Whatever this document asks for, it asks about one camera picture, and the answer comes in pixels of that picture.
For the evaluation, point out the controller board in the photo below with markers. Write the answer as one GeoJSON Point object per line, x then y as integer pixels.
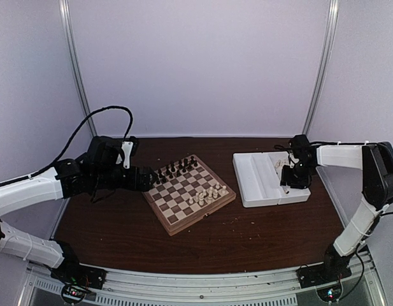
{"type": "Point", "coordinates": [330, 293]}
{"type": "Point", "coordinates": [72, 294]}

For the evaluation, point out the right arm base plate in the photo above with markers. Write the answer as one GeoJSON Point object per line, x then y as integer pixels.
{"type": "Point", "coordinates": [316, 275]}

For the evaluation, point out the row of dark chess pieces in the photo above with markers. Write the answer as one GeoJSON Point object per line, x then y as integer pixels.
{"type": "Point", "coordinates": [182, 169]}

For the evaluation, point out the aluminium frame post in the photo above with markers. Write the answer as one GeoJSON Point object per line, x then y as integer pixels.
{"type": "Point", "coordinates": [70, 40]}
{"type": "Point", "coordinates": [329, 37]}

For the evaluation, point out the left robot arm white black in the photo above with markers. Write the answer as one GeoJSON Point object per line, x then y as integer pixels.
{"type": "Point", "coordinates": [106, 165]}

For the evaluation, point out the pile of white chess pieces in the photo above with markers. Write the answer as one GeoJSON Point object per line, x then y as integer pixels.
{"type": "Point", "coordinates": [281, 163]}

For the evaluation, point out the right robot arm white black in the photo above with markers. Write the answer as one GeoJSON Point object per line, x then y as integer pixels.
{"type": "Point", "coordinates": [374, 163]}

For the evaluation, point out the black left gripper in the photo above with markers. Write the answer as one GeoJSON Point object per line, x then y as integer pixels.
{"type": "Point", "coordinates": [144, 185]}

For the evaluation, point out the wooden chess board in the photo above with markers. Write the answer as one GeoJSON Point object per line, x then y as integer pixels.
{"type": "Point", "coordinates": [170, 201]}

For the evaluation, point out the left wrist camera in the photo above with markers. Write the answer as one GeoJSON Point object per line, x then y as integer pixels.
{"type": "Point", "coordinates": [129, 148]}

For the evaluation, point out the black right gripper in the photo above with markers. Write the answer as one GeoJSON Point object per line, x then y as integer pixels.
{"type": "Point", "coordinates": [286, 180]}

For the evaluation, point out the right controller board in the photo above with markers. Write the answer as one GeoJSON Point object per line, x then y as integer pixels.
{"type": "Point", "coordinates": [330, 293]}

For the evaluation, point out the right aluminium frame post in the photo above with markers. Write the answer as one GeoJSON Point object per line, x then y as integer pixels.
{"type": "Point", "coordinates": [329, 37]}

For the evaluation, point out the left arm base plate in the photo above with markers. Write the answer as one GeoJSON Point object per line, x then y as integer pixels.
{"type": "Point", "coordinates": [80, 275]}

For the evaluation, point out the white plastic tray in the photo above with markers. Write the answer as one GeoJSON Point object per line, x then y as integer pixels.
{"type": "Point", "coordinates": [259, 180]}

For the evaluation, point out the white chess piece on board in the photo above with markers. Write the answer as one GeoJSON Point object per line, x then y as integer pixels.
{"type": "Point", "coordinates": [210, 191]}

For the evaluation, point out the front aluminium rail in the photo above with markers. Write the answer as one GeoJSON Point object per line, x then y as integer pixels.
{"type": "Point", "coordinates": [273, 287]}

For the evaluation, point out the white chess queen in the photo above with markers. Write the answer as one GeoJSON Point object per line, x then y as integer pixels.
{"type": "Point", "coordinates": [201, 200]}

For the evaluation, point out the left controller board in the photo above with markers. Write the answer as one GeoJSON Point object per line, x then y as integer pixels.
{"type": "Point", "coordinates": [72, 294]}

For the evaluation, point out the left aluminium frame post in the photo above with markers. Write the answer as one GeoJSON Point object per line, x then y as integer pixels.
{"type": "Point", "coordinates": [70, 40]}

